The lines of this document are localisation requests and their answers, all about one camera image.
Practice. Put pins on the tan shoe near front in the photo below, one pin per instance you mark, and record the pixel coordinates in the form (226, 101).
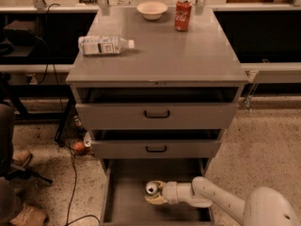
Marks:
(30, 216)

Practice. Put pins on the person's trouser leg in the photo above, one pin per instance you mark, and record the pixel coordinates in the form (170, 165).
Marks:
(9, 205)

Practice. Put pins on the green soda can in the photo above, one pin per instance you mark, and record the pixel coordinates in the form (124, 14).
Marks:
(152, 191)

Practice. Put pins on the grey drawer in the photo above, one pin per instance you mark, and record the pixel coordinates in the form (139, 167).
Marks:
(158, 108)
(133, 144)
(124, 203)

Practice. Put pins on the grey bottom drawer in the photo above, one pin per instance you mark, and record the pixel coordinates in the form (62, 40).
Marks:
(124, 203)

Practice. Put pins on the grey drawer cabinet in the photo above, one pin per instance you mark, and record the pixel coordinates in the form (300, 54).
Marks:
(162, 58)

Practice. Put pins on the grey top drawer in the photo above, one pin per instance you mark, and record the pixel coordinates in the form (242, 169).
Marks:
(158, 108)

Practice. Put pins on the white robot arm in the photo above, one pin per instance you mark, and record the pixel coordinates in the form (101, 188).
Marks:
(264, 206)

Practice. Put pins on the red Coca-Cola can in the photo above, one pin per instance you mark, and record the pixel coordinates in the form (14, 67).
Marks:
(182, 15)

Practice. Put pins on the tan shoe further back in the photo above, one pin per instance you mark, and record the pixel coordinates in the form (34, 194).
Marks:
(22, 158)

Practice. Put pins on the grey middle drawer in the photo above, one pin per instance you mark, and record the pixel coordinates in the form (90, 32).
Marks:
(133, 144)

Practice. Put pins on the white ceramic bowl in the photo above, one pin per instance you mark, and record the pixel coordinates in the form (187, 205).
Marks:
(152, 10)

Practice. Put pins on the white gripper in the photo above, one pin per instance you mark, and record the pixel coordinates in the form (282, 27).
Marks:
(170, 193)

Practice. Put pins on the orange ball on floor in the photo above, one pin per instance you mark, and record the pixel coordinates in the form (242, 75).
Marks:
(79, 147)

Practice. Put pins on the clear plastic water bottle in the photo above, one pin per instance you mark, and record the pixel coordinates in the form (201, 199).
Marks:
(104, 45)

